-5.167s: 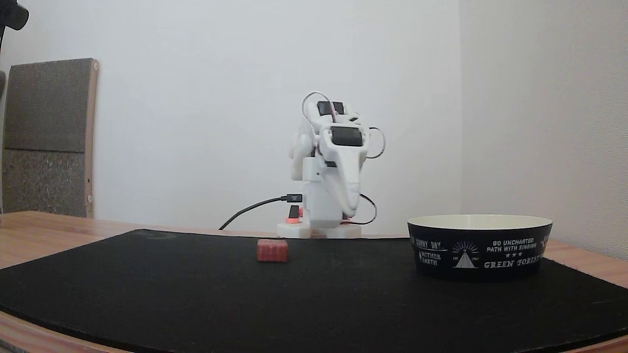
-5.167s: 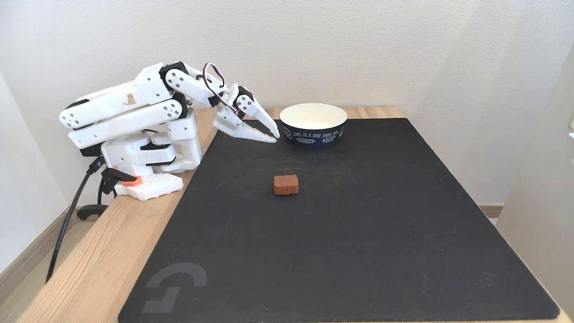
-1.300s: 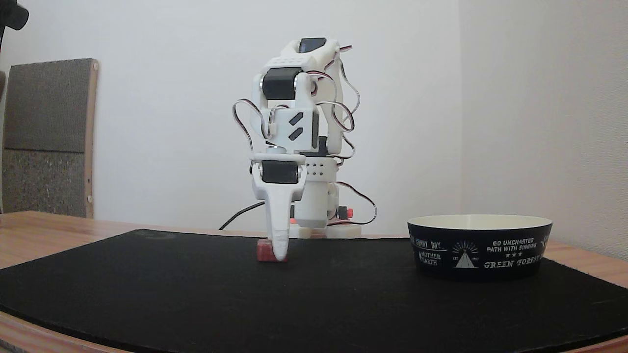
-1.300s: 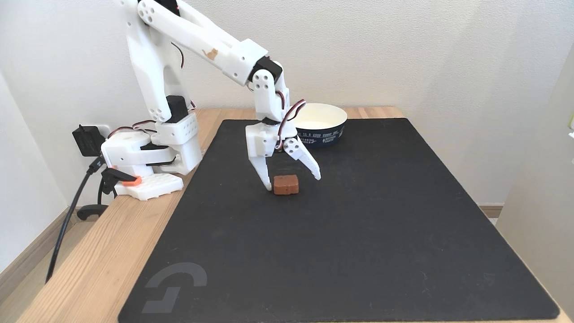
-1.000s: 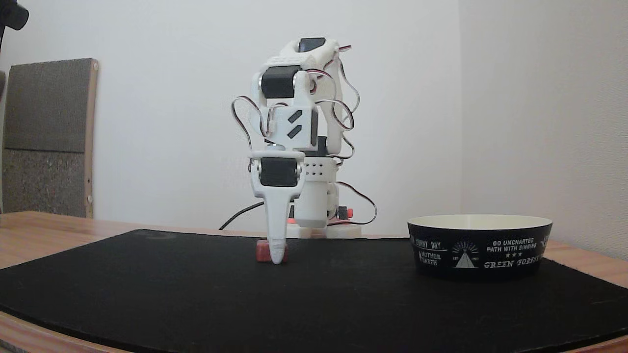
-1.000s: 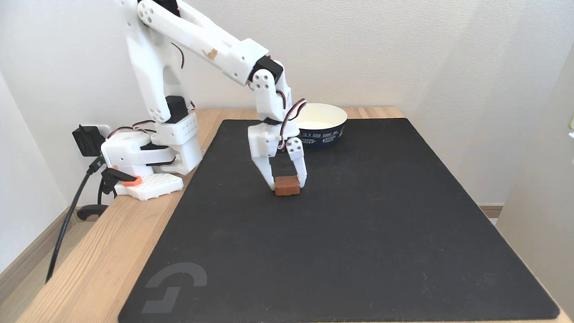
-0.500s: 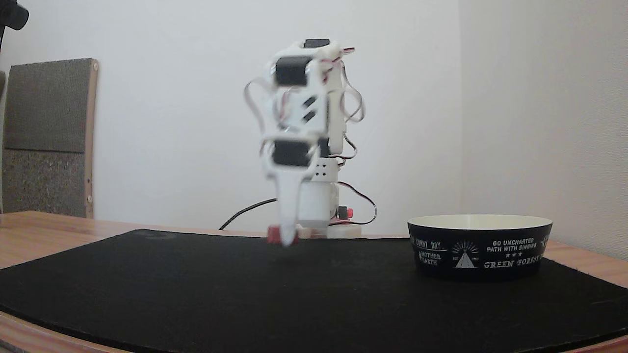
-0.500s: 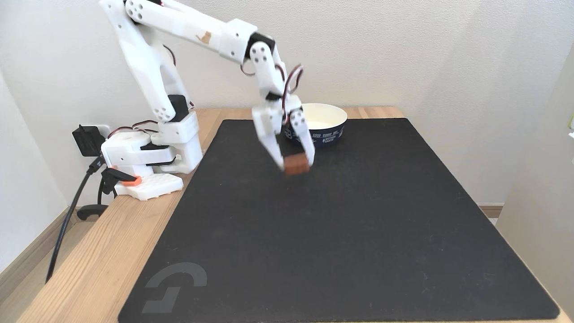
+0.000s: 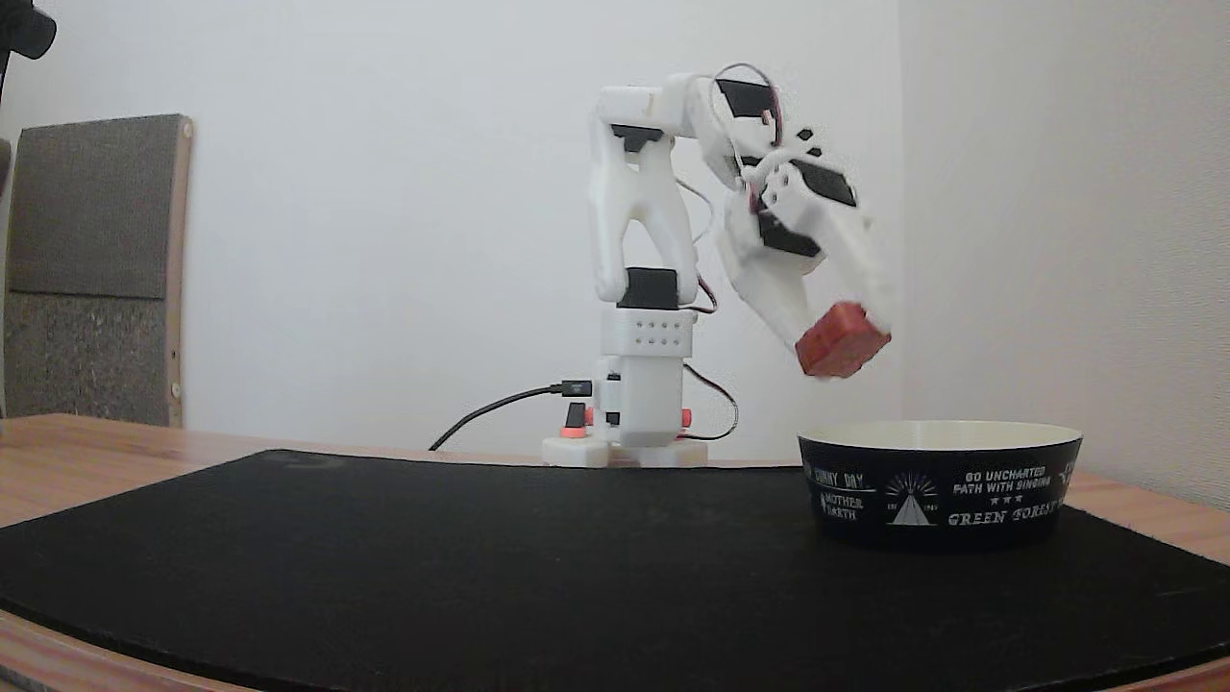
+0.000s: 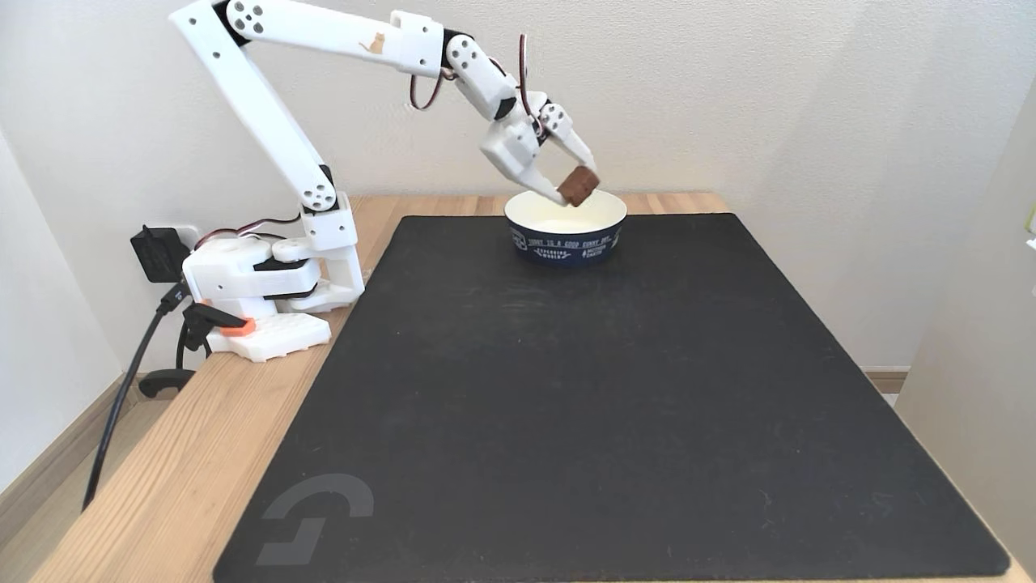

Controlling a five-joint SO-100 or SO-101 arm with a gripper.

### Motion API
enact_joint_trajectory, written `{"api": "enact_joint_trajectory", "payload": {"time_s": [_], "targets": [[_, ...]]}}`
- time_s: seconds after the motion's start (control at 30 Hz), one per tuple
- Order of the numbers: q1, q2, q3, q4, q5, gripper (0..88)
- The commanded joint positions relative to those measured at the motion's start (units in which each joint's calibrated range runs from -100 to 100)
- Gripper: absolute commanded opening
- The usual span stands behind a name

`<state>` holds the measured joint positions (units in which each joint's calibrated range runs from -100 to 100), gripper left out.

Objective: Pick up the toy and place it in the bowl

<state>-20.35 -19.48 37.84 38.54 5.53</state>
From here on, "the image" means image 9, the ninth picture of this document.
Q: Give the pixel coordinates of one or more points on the red toy block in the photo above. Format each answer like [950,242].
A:
[843,341]

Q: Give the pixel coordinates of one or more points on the black printed bowl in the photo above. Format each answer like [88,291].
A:
[937,500]

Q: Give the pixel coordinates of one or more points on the black felt mat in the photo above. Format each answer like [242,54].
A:
[480,586]

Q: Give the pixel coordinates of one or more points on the grey panel wooden frame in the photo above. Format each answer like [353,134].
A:
[91,279]

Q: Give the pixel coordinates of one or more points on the black camera device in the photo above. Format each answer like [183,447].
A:
[24,29]

